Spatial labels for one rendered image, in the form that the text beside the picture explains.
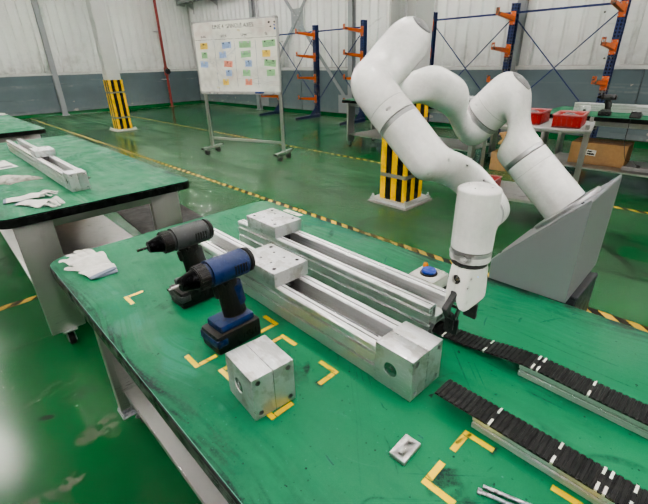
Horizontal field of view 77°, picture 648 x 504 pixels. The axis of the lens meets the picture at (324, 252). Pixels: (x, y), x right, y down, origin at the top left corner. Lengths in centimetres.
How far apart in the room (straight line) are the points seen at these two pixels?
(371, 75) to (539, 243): 63
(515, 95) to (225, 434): 109
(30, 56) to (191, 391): 1512
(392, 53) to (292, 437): 80
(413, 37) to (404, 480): 87
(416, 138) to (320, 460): 62
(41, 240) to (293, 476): 190
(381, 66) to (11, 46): 1498
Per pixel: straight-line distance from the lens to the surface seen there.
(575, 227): 118
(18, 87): 1564
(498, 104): 129
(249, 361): 79
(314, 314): 94
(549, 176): 128
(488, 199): 83
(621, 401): 94
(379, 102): 89
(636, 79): 842
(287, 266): 103
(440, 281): 114
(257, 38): 651
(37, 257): 241
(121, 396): 186
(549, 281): 125
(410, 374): 80
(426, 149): 86
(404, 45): 101
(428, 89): 114
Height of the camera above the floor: 137
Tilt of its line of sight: 25 degrees down
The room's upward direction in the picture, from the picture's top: 1 degrees counter-clockwise
